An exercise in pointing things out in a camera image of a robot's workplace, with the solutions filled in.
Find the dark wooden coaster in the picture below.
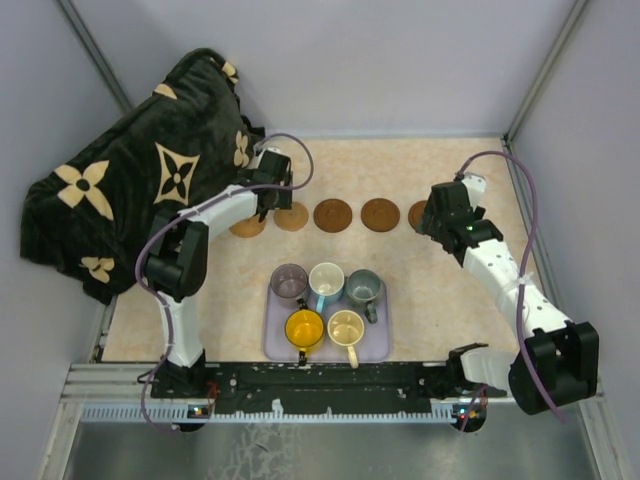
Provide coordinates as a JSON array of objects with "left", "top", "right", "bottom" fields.
[
  {"left": 313, "top": 198, "right": 353, "bottom": 233},
  {"left": 408, "top": 200, "right": 429, "bottom": 235},
  {"left": 360, "top": 198, "right": 400, "bottom": 233}
]

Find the woven rattan coaster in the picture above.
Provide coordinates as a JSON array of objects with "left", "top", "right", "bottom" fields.
[
  {"left": 229, "top": 216, "right": 266, "bottom": 238},
  {"left": 273, "top": 201, "right": 309, "bottom": 232}
]

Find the grey ceramic mug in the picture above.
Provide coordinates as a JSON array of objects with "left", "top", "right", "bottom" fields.
[{"left": 345, "top": 269, "right": 383, "bottom": 324}]

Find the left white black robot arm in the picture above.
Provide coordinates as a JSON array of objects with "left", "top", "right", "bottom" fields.
[{"left": 140, "top": 147, "right": 293, "bottom": 398}]

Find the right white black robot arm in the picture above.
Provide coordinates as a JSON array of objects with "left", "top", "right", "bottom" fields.
[{"left": 417, "top": 175, "right": 599, "bottom": 415}]

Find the purple glass mug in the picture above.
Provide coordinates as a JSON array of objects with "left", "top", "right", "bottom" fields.
[{"left": 269, "top": 263, "right": 309, "bottom": 310}]

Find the white light blue mug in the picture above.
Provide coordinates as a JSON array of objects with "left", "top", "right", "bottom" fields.
[{"left": 308, "top": 262, "right": 345, "bottom": 314}]

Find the lavender plastic tray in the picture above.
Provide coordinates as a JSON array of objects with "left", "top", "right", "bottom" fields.
[{"left": 262, "top": 282, "right": 392, "bottom": 363}]

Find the cream ceramic mug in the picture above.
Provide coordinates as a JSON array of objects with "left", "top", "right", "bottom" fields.
[{"left": 327, "top": 310, "right": 365, "bottom": 369}]

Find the yellow glass mug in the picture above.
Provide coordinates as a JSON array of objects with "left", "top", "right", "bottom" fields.
[{"left": 284, "top": 309, "right": 325, "bottom": 366}]

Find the black floral plush blanket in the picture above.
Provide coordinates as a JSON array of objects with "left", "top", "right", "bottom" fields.
[{"left": 20, "top": 48, "right": 264, "bottom": 303}]

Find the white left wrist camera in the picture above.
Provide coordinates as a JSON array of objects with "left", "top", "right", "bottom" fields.
[{"left": 247, "top": 147, "right": 281, "bottom": 170}]

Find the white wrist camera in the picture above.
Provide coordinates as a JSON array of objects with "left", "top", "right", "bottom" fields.
[
  {"left": 247, "top": 147, "right": 281, "bottom": 170},
  {"left": 462, "top": 173, "right": 487, "bottom": 209}
]

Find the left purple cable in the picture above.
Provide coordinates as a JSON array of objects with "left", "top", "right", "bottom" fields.
[{"left": 134, "top": 132, "right": 316, "bottom": 439}]

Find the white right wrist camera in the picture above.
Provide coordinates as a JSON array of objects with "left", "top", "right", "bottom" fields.
[{"left": 462, "top": 173, "right": 487, "bottom": 209}]

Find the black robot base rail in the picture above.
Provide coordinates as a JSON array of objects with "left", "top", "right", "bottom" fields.
[{"left": 151, "top": 362, "right": 479, "bottom": 414}]

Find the white perforated cable duct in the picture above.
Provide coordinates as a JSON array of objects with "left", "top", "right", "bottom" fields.
[{"left": 80, "top": 401, "right": 458, "bottom": 425}]

